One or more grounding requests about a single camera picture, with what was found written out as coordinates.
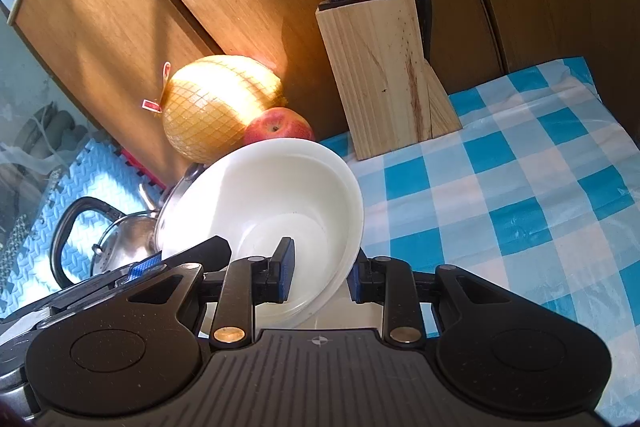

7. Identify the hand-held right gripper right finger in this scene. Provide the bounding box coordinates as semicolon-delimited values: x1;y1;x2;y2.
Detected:
348;257;506;349

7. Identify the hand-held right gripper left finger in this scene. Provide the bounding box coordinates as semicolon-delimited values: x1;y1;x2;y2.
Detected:
127;236;297;350

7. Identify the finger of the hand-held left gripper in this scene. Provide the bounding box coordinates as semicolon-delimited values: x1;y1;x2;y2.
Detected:
160;235;232;278
127;257;166;284

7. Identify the wide cream bowl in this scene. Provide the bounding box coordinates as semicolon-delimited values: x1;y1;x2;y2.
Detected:
159;139;364;315

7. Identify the light blue foam mat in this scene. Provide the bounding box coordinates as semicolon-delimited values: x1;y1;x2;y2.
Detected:
0;136;168;310

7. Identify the red apple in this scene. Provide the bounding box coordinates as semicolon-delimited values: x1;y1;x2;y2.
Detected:
243;107;316;146

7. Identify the yellow netted pomelo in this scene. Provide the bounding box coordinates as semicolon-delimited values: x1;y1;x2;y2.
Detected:
161;55;288;161

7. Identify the blue white checkered tablecloth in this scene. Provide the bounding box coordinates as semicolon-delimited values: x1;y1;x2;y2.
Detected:
320;56;640;423

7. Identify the wooden knife block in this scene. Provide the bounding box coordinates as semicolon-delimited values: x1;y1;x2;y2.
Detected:
315;0;463;160

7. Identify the wooden cabinet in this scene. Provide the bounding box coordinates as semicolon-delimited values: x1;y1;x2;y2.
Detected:
7;0;640;188

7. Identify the steel kettle black handle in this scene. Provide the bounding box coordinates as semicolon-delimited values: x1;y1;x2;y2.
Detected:
50;197;163;293

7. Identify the slim black handle knife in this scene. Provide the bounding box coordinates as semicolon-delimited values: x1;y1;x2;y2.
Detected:
410;0;433;60

